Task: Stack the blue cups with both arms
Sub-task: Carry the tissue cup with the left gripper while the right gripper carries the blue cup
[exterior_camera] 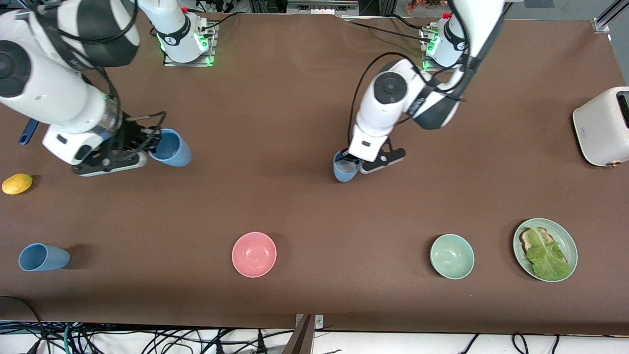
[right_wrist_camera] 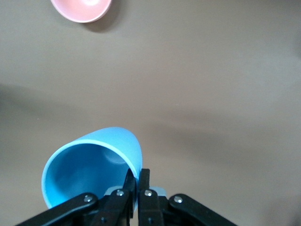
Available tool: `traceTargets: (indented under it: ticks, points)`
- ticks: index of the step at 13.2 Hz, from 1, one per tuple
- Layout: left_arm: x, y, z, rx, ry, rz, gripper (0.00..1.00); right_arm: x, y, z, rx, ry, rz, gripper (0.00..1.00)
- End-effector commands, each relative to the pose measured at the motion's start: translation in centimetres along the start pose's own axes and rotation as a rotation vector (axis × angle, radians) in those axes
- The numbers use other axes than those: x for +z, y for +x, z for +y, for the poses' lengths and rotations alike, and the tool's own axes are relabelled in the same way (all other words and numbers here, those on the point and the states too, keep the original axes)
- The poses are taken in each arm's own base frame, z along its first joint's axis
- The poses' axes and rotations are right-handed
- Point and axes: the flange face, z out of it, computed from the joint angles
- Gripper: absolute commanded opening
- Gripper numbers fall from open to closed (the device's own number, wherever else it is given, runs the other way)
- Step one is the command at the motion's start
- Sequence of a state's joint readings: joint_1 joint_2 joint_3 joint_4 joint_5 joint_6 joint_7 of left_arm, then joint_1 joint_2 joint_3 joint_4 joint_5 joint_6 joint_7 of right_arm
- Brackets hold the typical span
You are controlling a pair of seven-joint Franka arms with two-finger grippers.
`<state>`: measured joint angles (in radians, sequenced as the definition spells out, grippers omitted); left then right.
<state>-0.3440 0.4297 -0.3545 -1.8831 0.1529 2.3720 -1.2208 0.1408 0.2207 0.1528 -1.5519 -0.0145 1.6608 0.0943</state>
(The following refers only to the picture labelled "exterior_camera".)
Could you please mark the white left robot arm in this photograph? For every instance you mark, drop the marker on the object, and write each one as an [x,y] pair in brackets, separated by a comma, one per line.
[393,108]

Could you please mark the toasted bread slice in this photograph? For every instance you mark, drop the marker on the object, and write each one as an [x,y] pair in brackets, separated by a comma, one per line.
[527,241]

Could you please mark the metal table bracket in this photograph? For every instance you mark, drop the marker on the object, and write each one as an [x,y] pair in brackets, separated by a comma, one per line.
[318,322]

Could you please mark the yellow lemon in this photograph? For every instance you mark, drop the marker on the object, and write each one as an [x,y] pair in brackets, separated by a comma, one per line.
[17,184]

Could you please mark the aluminium frame profile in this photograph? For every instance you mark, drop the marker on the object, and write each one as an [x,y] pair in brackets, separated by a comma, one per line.
[607,19]

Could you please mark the pink bowl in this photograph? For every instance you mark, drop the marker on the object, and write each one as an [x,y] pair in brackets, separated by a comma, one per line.
[254,254]

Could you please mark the grey power strip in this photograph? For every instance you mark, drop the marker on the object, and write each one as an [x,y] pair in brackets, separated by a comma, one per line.
[322,6]

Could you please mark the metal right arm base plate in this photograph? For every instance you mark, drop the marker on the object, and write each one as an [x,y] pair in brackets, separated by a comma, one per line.
[189,64]

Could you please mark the dark metal bar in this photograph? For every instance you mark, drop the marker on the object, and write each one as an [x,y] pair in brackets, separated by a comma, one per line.
[300,339]

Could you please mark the green lettuce leaf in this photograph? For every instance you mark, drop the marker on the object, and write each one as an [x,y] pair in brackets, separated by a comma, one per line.
[548,258]

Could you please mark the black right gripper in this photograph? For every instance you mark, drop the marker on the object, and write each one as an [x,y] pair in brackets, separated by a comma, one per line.
[130,134]

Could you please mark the brown table mat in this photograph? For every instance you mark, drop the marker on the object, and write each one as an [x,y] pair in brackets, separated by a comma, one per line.
[314,295]

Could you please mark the white toaster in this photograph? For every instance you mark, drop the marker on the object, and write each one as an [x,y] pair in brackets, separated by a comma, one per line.
[599,132]

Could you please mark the orange artificial flowers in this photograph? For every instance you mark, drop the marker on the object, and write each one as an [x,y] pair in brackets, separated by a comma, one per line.
[417,5]

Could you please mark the pale green bowl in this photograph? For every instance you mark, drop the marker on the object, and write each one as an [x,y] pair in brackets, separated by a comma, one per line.
[452,256]

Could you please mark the dark blue saucepan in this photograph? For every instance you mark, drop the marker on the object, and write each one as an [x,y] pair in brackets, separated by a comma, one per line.
[27,135]

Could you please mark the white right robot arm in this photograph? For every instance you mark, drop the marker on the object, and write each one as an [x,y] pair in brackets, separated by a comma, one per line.
[44,93]

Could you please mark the blue plastic cup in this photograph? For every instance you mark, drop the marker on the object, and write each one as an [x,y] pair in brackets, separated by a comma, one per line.
[49,258]
[344,176]
[174,150]

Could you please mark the pale green plate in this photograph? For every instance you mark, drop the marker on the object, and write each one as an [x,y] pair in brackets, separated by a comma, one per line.
[565,233]

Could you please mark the white crumpled paper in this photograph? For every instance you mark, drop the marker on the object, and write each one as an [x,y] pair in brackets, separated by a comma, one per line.
[348,167]

